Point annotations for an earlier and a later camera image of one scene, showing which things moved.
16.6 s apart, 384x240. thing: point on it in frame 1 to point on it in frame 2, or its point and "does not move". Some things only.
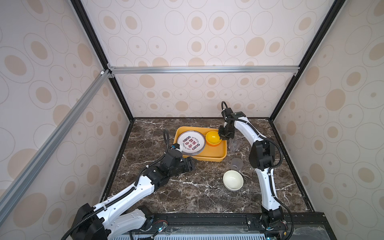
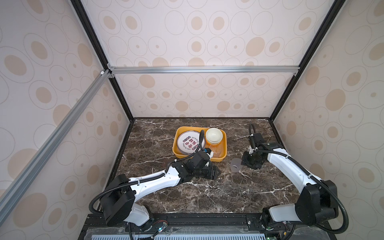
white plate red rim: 193,142 does not move
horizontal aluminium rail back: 155,70 does not move
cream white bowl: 233,180 to 214,136
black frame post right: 337,6 does not move
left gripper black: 188,164 to 212,172
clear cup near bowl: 236,164 does not move
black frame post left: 98,45 does not move
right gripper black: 221,134 to 245,161
